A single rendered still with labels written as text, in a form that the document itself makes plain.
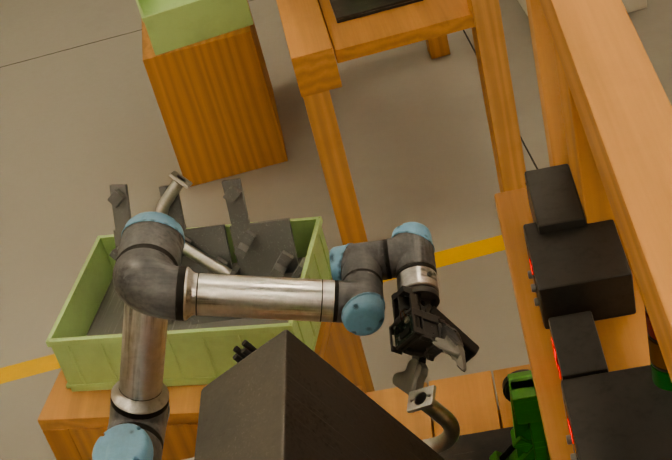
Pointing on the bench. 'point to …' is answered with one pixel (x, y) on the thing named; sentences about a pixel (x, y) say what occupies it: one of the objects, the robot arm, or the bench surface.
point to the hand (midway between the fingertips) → (441, 394)
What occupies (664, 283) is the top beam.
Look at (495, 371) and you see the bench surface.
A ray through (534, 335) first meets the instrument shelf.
